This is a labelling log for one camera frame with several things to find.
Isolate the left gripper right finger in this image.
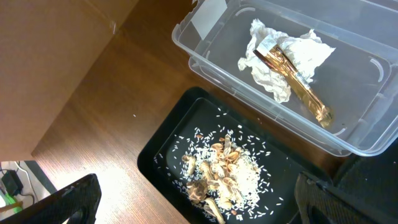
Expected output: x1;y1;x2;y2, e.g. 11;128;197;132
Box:
294;154;397;224

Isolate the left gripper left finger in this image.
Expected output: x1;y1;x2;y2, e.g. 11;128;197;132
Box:
1;174;101;224

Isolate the food scraps and rice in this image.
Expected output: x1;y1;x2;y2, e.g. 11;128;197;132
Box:
154;107;285;224

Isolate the white napkin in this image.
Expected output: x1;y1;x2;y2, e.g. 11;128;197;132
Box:
238;19;335;103

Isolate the gold foil wrapper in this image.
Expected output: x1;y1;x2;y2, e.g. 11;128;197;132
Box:
254;35;333;129

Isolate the clear plastic waste bin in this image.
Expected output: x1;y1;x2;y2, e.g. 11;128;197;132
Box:
172;0;397;157

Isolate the electronics clutter beside table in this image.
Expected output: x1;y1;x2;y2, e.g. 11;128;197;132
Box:
0;161;58;218

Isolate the black rectangular tray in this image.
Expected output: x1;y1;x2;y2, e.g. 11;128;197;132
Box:
137;87;328;223

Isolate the brown cardboard box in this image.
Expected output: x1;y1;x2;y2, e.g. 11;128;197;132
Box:
1;0;137;161

